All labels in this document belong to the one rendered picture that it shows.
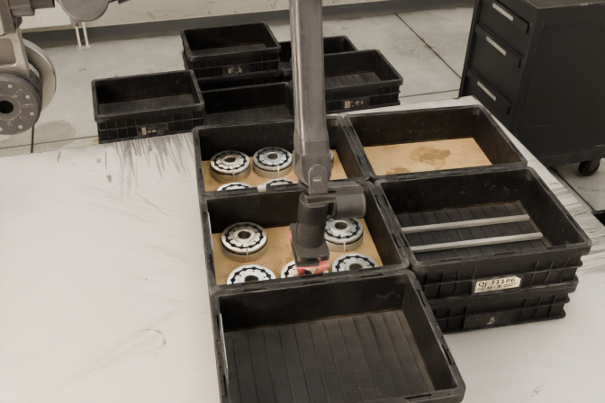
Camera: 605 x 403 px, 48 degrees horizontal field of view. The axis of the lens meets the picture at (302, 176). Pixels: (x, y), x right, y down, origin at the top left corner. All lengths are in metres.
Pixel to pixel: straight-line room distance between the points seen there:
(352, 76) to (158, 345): 1.77
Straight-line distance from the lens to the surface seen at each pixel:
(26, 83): 1.53
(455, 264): 1.41
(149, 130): 2.59
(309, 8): 1.25
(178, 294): 1.64
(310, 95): 1.25
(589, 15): 2.93
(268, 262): 1.51
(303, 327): 1.38
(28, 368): 1.57
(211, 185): 1.73
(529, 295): 1.57
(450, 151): 1.92
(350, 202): 1.31
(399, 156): 1.86
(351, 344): 1.36
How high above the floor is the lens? 1.86
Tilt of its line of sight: 36 degrees down
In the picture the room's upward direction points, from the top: 2 degrees clockwise
